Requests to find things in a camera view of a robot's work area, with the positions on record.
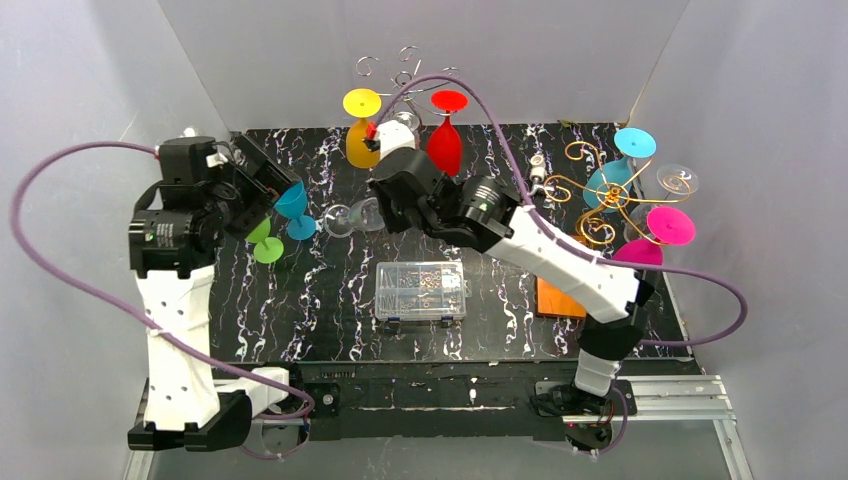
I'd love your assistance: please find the clear glass wine glass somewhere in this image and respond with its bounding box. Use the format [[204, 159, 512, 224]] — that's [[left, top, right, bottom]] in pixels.
[[626, 164, 700, 216], [322, 197, 386, 238]]

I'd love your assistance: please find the blue plastic wine glass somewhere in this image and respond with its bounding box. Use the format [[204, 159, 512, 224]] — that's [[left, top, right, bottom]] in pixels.
[[582, 127, 657, 208], [274, 182, 317, 241]]

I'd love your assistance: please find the green plastic wine glass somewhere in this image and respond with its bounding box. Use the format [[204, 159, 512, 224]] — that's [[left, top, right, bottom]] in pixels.
[[246, 217, 285, 264]]

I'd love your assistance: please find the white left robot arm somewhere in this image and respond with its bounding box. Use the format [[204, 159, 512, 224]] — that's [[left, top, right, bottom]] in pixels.
[[128, 134, 299, 452]]

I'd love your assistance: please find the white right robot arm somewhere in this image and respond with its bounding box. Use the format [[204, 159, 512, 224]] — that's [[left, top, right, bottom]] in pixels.
[[362, 121, 654, 416]]

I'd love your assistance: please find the red plastic wine glass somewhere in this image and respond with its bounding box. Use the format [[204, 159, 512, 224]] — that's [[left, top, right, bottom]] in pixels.
[[426, 90, 468, 176]]

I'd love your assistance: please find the yellow plastic wine glass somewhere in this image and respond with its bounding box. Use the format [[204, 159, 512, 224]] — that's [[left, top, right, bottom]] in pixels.
[[343, 88, 382, 169]]

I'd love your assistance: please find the orange wooden rack base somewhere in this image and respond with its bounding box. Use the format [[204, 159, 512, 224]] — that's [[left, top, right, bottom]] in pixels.
[[535, 277, 587, 321]]

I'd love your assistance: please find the pink plastic wine glass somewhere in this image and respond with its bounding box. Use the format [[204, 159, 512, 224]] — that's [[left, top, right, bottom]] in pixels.
[[612, 205, 697, 265]]

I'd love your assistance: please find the clear plastic screw box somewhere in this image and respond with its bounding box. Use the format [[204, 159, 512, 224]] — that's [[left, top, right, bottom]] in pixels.
[[374, 261, 467, 322]]

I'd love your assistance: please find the small silver metal fixture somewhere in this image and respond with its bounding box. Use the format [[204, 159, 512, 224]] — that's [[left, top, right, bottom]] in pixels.
[[528, 153, 549, 197]]

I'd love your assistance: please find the silver wire glass rack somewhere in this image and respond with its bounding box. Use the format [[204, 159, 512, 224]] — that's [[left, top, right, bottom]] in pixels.
[[354, 45, 448, 123]]

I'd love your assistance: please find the gold wire glass rack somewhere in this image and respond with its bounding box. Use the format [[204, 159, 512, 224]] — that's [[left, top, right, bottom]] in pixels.
[[531, 128, 699, 246]]

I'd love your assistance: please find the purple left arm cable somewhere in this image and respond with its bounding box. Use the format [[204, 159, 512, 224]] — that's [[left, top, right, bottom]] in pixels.
[[9, 140, 318, 462]]

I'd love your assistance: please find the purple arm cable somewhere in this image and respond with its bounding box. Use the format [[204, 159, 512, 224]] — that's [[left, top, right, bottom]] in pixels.
[[9, 140, 318, 462], [377, 74, 750, 455]]

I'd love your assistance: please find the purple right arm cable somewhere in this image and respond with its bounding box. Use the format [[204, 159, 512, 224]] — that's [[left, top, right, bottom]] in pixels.
[[377, 74, 750, 455]]

